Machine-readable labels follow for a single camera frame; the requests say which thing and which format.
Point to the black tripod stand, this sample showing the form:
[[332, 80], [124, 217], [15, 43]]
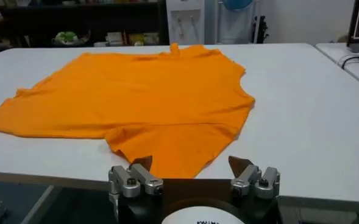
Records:
[[260, 30]]

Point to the black shelf unit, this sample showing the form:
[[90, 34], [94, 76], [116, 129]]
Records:
[[75, 18]]

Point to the white water dispenser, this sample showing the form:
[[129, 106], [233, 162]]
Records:
[[185, 24]]

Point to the white red carton box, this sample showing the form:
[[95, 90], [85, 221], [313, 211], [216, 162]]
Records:
[[114, 38]]

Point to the white side table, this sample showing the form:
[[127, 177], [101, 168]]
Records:
[[334, 50]]

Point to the blue water jug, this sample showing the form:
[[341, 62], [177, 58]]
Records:
[[237, 3]]

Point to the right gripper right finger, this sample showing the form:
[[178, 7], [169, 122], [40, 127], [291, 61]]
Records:
[[266, 182]]

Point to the bowl of green packets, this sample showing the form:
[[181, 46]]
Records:
[[66, 37]]

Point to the white jug rack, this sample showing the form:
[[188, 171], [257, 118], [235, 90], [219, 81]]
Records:
[[217, 24]]

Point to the orange t-shirt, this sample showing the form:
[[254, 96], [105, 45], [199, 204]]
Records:
[[151, 91]]

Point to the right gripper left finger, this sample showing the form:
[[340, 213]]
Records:
[[127, 181]]

